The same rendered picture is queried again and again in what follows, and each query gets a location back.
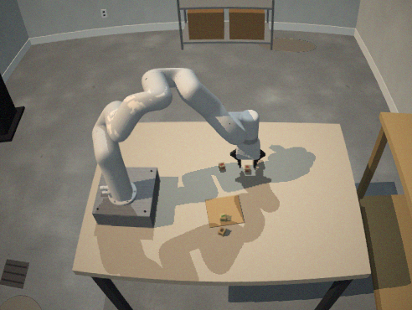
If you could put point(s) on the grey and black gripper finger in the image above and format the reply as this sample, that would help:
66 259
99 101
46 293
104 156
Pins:
233 154
262 154

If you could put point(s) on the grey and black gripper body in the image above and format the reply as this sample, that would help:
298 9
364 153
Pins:
248 152

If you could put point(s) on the tan flat mat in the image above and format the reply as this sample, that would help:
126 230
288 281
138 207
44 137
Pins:
225 205

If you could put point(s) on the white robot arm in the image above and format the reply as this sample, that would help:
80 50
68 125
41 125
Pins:
121 122

